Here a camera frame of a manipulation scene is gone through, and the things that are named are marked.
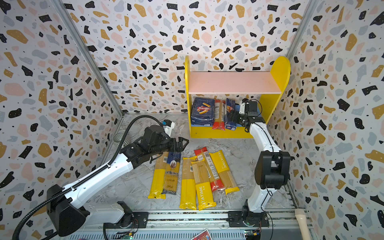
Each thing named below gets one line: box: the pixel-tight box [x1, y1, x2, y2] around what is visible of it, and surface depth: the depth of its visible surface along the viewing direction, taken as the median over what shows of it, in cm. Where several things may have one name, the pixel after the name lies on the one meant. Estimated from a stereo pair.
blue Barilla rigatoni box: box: [191, 97, 215, 127], surface depth 97 cm
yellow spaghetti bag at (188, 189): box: [179, 156, 198, 210], surface depth 85 cm
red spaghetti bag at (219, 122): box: [212, 99, 226, 131], surface depth 99 cm
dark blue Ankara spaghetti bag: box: [162, 152, 181, 195], surface depth 89 cm
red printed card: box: [190, 229, 213, 240], surface depth 70 cm
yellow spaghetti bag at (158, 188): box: [148, 151, 169, 200], surface depth 85 cm
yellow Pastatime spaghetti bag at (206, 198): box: [191, 159, 217, 211], surface depth 84 cm
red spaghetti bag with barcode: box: [193, 146, 225, 192], surface depth 90 cm
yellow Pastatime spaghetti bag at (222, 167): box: [209, 150, 240, 195], surface depth 89 cm
